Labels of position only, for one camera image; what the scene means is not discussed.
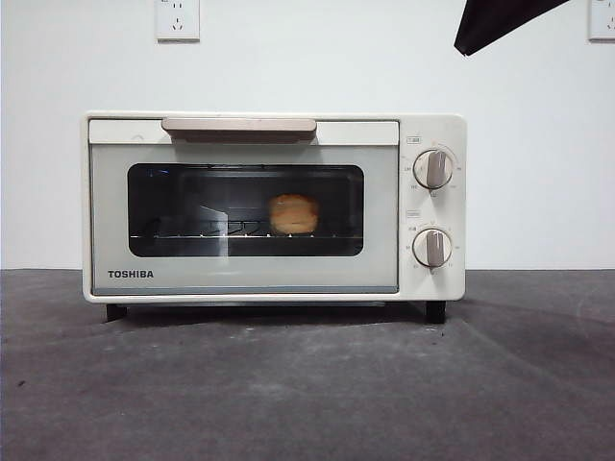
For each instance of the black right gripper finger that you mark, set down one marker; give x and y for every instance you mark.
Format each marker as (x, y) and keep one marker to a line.
(495, 19)

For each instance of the golden bread loaf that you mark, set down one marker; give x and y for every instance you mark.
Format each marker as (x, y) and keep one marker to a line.
(294, 213)

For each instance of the cream oven knob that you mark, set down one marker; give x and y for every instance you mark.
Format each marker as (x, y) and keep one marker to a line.
(435, 168)
(434, 247)

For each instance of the cream Toshiba toaster oven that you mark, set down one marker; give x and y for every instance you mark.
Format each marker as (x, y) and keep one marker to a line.
(454, 211)

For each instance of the white wall socket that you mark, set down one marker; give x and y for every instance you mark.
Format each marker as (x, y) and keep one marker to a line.
(603, 19)
(178, 19)

